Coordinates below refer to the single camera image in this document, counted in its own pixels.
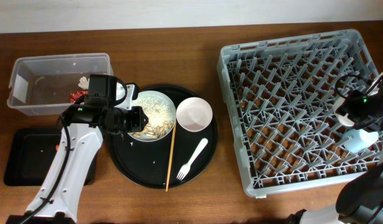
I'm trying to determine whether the crumpled white tissue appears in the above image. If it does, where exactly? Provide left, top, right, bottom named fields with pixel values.
left=78, top=77, right=89, bottom=90

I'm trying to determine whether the grey plate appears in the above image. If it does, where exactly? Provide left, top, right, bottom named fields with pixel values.
left=129, top=90, right=176, bottom=142

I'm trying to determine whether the wooden chopstick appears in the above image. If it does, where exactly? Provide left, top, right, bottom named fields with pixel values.
left=165, top=120, right=177, bottom=192

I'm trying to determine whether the red snack wrapper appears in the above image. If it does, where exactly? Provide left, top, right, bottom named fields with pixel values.
left=69, top=90, right=88, bottom=103

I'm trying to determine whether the blue cup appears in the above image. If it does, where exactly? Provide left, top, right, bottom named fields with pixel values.
left=342, top=129, right=379, bottom=154

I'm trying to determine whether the grey dishwasher rack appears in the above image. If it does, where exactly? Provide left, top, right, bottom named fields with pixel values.
left=217, top=29, right=382, bottom=198

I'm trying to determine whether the white plastic fork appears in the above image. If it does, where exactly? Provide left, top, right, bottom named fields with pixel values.
left=176, top=138, right=209, bottom=180

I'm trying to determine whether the round black tray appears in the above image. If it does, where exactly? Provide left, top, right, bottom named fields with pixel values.
left=105, top=84, right=219, bottom=190

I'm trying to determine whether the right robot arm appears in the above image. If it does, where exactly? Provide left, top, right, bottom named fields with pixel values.
left=285, top=73, right=383, bottom=224

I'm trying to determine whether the clear plastic bin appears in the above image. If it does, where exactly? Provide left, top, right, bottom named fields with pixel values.
left=7, top=53, right=113, bottom=116

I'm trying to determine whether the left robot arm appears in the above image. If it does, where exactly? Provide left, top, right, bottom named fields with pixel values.
left=7, top=75, right=148, bottom=223

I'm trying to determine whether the cream cup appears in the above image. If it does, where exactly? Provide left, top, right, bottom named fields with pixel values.
left=333, top=97, right=355, bottom=127

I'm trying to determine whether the pink saucer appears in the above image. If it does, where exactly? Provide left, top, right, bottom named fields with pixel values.
left=176, top=97, right=213, bottom=133

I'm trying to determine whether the black rectangular tray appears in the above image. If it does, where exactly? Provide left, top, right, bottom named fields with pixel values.
left=4, top=128, right=61, bottom=186

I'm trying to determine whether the pile of rice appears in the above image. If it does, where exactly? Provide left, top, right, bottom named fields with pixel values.
left=133, top=96, right=174, bottom=127

